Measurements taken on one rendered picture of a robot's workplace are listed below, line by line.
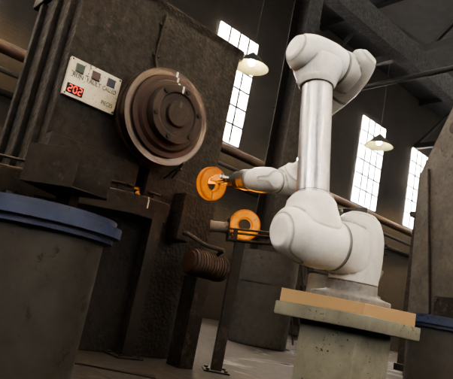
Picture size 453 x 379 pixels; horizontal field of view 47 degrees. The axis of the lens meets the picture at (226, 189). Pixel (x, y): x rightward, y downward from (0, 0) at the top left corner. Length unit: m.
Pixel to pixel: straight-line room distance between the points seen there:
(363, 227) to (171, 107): 1.16
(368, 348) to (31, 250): 0.99
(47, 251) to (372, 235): 0.97
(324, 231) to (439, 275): 3.02
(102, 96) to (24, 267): 1.54
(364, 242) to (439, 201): 3.04
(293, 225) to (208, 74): 1.62
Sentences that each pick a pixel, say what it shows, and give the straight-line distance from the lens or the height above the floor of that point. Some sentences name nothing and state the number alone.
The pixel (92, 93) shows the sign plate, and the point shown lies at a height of 1.11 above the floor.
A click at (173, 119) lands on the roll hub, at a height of 1.08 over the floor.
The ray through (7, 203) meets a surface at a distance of 1.07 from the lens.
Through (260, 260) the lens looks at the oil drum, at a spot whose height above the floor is 0.78.
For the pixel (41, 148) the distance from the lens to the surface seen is 1.91.
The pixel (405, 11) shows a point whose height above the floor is 7.60.
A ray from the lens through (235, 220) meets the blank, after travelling 2.56.
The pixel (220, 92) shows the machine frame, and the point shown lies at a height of 1.44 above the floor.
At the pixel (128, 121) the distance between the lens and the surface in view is 2.40.
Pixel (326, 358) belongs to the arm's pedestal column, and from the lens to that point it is 1.60.
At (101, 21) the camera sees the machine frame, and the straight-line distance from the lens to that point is 2.63.
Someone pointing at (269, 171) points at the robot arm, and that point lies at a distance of 2.07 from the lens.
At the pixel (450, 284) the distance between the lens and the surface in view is 4.38.
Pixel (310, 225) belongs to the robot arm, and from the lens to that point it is 1.47.
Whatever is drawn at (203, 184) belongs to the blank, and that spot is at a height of 0.80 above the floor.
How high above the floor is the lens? 0.30
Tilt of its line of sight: 12 degrees up
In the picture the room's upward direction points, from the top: 11 degrees clockwise
